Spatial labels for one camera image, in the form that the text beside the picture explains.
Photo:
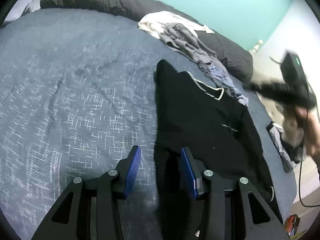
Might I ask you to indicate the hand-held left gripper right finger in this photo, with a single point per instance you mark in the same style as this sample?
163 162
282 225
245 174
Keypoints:
188 176

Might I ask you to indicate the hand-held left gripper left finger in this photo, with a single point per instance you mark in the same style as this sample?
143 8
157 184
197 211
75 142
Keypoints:
132 173

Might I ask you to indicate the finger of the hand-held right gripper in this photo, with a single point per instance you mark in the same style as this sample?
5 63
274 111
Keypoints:
256 88

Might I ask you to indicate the black sweater with white trim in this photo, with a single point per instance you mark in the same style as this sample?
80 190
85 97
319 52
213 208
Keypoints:
200 120

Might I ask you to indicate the white and black clothes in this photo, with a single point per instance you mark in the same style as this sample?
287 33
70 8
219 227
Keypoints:
287 152

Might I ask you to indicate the person's right hand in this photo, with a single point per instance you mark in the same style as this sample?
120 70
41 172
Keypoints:
312 130

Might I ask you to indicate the blue plaid shorts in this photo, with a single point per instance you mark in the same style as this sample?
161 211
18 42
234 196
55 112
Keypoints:
225 77

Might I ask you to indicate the cream tufted headboard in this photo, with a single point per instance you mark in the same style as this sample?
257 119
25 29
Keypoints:
258 47

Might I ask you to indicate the grey garment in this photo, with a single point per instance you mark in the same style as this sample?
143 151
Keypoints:
180 37

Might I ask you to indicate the bed with blue-grey sheet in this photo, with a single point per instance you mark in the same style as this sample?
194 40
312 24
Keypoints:
75 92

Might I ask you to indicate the red and black object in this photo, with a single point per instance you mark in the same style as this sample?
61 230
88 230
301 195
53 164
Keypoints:
292 225

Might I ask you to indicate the white shirt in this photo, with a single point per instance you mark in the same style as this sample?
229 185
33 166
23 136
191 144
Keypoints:
155 22

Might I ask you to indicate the light grey sheet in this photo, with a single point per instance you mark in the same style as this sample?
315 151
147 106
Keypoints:
25 5

